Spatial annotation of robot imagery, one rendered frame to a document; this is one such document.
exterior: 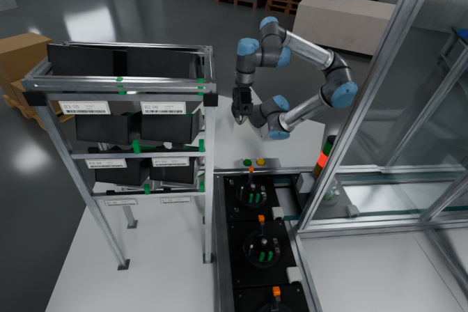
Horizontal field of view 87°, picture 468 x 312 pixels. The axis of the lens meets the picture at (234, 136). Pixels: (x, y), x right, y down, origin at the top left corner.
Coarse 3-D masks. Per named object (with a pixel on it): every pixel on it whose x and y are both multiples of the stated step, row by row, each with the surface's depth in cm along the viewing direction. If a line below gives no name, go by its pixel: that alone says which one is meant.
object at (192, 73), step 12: (132, 48) 51; (144, 48) 51; (132, 60) 51; (144, 60) 51; (156, 60) 51; (168, 60) 51; (180, 60) 51; (192, 60) 54; (132, 72) 52; (144, 72) 52; (156, 72) 52; (168, 72) 52; (180, 72) 52; (192, 72) 55
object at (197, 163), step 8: (192, 160) 90; (200, 160) 84; (152, 168) 72; (160, 168) 72; (168, 168) 72; (176, 168) 72; (184, 168) 72; (192, 168) 72; (152, 176) 73; (160, 176) 73; (168, 176) 73; (176, 176) 73; (184, 176) 73; (192, 176) 73; (192, 184) 73
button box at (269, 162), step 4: (240, 160) 130; (252, 160) 131; (256, 160) 131; (268, 160) 131; (272, 160) 132; (276, 160) 132; (240, 164) 129; (244, 164) 128; (252, 164) 128; (256, 164) 129; (264, 164) 129; (268, 164) 129; (272, 164) 129; (276, 164) 130; (280, 164) 130; (240, 168) 129; (244, 168) 126; (248, 168) 126
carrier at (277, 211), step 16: (224, 176) 120; (240, 176) 120; (256, 176) 121; (224, 192) 113; (240, 192) 105; (256, 192) 112; (272, 192) 115; (240, 208) 107; (256, 208) 107; (272, 208) 106
